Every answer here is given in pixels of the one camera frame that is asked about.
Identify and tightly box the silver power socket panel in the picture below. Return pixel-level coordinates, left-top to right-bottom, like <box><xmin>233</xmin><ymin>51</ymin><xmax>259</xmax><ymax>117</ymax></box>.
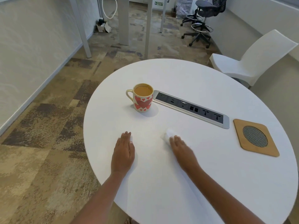
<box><xmin>152</xmin><ymin>90</ymin><xmax>230</xmax><ymax>129</ymax></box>

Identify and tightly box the person's right hand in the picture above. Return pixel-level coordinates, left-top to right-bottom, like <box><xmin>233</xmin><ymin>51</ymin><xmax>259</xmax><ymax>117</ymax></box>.
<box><xmin>169</xmin><ymin>135</ymin><xmax>201</xmax><ymax>174</ymax></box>

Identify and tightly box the heart-patterned coffee mug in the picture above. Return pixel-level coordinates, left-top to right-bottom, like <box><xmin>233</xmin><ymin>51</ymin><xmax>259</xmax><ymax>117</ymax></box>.
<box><xmin>126</xmin><ymin>83</ymin><xmax>154</xmax><ymax>113</ymax></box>

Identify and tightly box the white plastic chair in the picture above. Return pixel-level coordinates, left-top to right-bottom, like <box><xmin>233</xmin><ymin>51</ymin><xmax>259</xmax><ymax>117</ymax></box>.
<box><xmin>209</xmin><ymin>29</ymin><xmax>299</xmax><ymax>88</ymax></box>

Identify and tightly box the person's left forearm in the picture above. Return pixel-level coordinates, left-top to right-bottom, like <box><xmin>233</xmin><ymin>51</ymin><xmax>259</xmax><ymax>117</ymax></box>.
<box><xmin>70</xmin><ymin>171</ymin><xmax>126</xmax><ymax>224</ymax></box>

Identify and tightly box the person's right forearm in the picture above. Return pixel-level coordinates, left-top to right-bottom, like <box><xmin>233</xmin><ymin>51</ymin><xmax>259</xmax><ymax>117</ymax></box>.
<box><xmin>188</xmin><ymin>165</ymin><xmax>267</xmax><ymax>224</ymax></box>

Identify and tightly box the white looped cable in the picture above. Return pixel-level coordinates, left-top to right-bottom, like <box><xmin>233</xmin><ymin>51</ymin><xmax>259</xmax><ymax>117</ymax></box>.
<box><xmin>102</xmin><ymin>0</ymin><xmax>118</xmax><ymax>19</ymax></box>

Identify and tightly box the wooden coaster with mesh centre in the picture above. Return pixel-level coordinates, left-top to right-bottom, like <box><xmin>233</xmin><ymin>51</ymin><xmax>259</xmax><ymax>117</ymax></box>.
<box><xmin>233</xmin><ymin>119</ymin><xmax>280</xmax><ymax>158</ymax></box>

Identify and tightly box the plastic wrapped bundle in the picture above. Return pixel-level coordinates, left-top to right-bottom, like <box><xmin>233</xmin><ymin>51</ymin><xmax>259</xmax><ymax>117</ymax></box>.
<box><xmin>175</xmin><ymin>0</ymin><xmax>194</xmax><ymax>18</ymax></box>

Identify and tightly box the black office chair with footring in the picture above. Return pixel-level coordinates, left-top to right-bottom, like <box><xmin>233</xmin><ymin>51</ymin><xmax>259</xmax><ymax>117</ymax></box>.
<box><xmin>182</xmin><ymin>0</ymin><xmax>230</xmax><ymax>49</ymax></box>

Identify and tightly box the round white table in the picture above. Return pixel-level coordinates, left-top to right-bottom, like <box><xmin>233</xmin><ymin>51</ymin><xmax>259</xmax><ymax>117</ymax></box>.
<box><xmin>83</xmin><ymin>58</ymin><xmax>299</xmax><ymax>224</ymax></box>

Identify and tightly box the small open cardboard box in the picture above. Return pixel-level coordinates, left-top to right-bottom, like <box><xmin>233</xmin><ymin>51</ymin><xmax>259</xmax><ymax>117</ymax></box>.
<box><xmin>96</xmin><ymin>18</ymin><xmax>112</xmax><ymax>33</ymax></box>

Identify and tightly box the person's left hand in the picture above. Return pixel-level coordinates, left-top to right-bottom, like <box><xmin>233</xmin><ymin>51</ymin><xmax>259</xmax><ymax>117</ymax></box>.
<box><xmin>111</xmin><ymin>131</ymin><xmax>135</xmax><ymax>176</ymax></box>

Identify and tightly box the white desk with grey legs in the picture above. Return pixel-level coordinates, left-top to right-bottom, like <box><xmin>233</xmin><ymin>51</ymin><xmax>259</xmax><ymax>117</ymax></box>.
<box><xmin>69</xmin><ymin>0</ymin><xmax>168</xmax><ymax>60</ymax></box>

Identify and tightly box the white paper napkin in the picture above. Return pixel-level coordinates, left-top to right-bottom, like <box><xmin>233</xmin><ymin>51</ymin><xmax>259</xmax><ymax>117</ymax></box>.
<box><xmin>162</xmin><ymin>128</ymin><xmax>176</xmax><ymax>144</ymax></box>

